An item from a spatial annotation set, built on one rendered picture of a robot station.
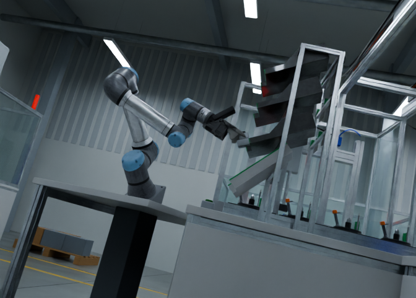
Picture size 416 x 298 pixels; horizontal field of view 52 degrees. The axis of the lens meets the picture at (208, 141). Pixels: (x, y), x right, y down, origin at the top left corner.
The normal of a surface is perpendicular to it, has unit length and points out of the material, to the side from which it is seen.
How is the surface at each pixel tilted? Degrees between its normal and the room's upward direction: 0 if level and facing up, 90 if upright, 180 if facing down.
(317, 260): 90
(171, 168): 90
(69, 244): 90
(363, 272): 90
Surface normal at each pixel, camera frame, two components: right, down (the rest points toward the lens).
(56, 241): -0.11, -0.26
